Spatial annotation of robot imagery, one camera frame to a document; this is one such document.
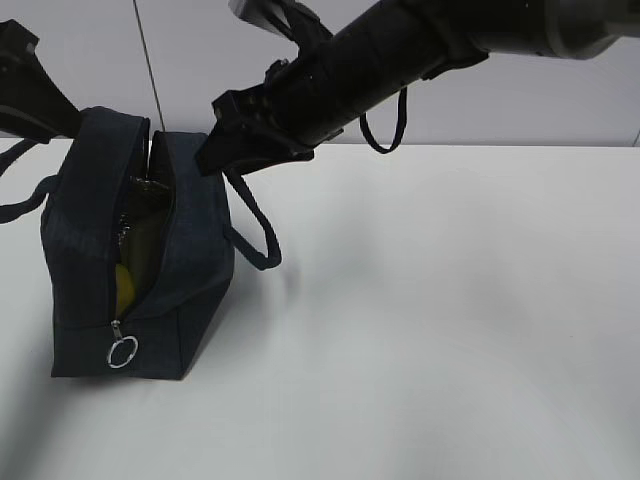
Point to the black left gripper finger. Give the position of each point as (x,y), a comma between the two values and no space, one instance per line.
(20,125)
(26,86)

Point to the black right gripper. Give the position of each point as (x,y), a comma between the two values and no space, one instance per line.
(309,100)

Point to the dark navy lunch bag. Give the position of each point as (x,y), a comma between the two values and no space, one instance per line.
(211,221)

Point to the yellow lemon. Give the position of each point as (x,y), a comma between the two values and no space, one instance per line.
(125,289)

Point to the green lid food container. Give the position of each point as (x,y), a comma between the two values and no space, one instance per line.
(146,209)

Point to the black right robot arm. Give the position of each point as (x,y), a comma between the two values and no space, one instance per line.
(576,30)

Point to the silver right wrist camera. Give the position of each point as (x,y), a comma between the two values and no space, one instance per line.
(289,19)

